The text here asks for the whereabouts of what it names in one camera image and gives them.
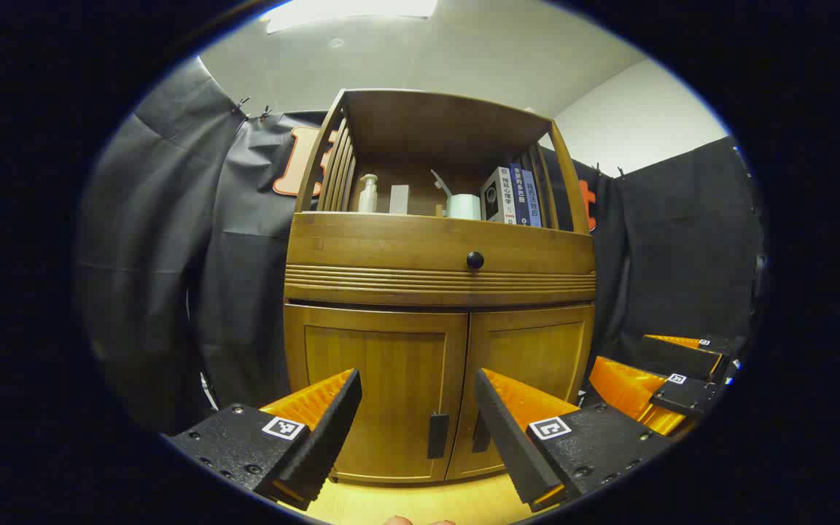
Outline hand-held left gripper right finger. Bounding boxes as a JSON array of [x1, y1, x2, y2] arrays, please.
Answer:
[[474, 368, 672, 513]]

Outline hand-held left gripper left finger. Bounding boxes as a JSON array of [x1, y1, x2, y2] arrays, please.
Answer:
[[168, 368, 363, 511]]

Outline wooden shoe cabinet door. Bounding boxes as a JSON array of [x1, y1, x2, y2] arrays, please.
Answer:
[[446, 305, 596, 481], [284, 303, 469, 485]]

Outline wooden double-door shoe cabinet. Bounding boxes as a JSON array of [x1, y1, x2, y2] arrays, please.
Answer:
[[283, 89, 597, 485]]

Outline wooden cabinet drawer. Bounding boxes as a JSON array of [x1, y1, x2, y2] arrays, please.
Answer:
[[285, 212, 597, 307]]

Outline light blue book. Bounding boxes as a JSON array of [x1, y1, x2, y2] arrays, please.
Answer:
[[521, 169, 543, 228]]

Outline dark blue book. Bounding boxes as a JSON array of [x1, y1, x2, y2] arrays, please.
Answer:
[[511, 166, 532, 227]]

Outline white spine book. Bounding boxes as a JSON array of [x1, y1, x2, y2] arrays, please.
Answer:
[[481, 167, 517, 225]]

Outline black backdrop cloth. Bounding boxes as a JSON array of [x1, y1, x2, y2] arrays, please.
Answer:
[[77, 58, 767, 435]]

